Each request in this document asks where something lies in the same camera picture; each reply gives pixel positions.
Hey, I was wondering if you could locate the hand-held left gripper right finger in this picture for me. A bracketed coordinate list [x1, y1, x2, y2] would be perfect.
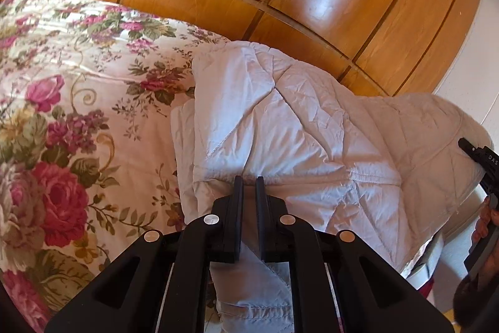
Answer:
[255, 176, 455, 333]

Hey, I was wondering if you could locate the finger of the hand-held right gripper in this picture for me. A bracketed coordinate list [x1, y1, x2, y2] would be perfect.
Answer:
[458, 137, 486, 162]

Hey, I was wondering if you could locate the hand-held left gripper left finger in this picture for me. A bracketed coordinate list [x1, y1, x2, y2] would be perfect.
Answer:
[45, 175, 245, 333]

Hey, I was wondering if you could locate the white quilted puffer jacket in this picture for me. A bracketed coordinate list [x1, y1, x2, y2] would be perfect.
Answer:
[170, 40, 492, 333]

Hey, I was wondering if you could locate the person's right hand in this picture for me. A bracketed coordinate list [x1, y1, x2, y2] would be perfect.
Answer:
[471, 196, 499, 252]

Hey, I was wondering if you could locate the floral bedspread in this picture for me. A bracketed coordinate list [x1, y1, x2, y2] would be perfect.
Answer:
[0, 0, 235, 333]

